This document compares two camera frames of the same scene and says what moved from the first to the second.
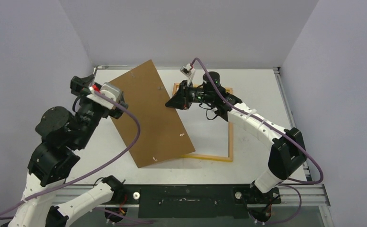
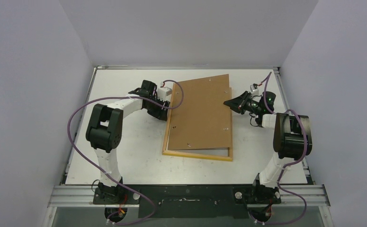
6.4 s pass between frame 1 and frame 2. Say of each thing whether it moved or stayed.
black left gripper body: moved
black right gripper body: moved
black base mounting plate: stayed
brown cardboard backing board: moved
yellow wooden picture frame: stayed
